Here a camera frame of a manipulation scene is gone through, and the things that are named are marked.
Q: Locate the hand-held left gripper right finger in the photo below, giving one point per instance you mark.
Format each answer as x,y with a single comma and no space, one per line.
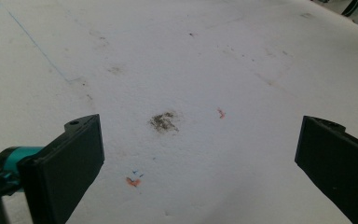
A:
341,161

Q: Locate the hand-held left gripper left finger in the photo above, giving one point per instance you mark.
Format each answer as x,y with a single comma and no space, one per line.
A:
65,168

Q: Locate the white foam mat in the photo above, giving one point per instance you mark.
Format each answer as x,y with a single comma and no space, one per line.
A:
199,62

